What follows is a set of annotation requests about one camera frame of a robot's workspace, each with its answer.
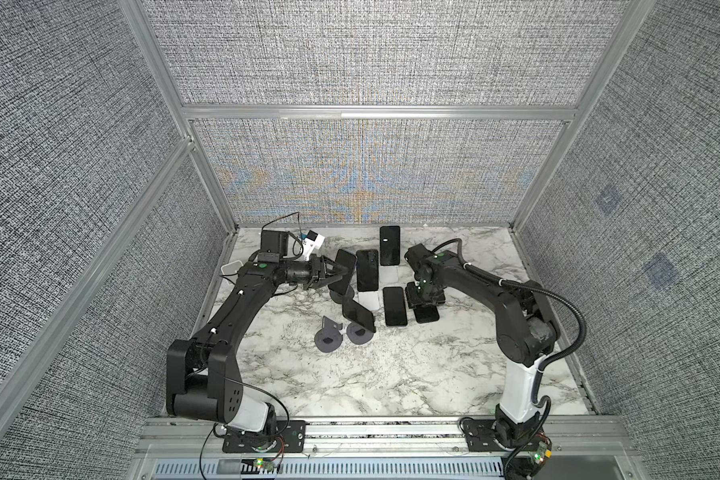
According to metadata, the black phone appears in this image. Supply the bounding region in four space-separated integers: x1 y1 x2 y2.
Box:
382 286 408 327
379 225 401 266
413 305 440 324
328 249 357 298
356 249 379 292
341 299 377 333

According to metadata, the grey round stand right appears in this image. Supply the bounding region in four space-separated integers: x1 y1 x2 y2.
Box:
346 323 375 345

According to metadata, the white stand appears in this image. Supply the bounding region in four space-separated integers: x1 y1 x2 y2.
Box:
379 266 400 287
220 260 244 277
358 291 381 312

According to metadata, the aluminium front rail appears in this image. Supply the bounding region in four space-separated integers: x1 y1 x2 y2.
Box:
126 415 650 479

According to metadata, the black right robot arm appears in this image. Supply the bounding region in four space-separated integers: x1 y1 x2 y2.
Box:
405 244 557 449

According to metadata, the white stand far left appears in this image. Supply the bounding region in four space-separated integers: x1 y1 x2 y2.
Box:
220 260 244 277

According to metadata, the dark round stand centre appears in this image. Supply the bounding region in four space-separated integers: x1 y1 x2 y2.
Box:
329 286 355 305

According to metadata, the grey round stand left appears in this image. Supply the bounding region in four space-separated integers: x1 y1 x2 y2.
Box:
314 316 344 353

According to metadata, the black corrugated cable conduit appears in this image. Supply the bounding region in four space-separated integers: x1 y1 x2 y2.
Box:
430 237 588 457

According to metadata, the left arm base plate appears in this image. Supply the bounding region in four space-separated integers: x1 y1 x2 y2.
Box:
222 420 308 456

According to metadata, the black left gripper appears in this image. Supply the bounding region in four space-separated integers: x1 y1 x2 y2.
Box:
279 255 346 291

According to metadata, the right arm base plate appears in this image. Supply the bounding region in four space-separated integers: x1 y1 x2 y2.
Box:
457 417 503 453

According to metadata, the grey round stand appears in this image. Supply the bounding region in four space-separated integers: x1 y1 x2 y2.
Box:
314 316 344 353
346 323 375 345

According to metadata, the black phone back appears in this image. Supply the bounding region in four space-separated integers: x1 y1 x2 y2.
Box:
379 225 401 266

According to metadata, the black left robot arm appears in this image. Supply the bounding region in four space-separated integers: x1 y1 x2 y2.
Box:
165 229 350 438

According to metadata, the white stand centre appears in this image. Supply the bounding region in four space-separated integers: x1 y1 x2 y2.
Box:
358 291 381 312

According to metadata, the white stand back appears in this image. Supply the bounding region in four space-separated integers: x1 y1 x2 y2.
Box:
379 266 400 287

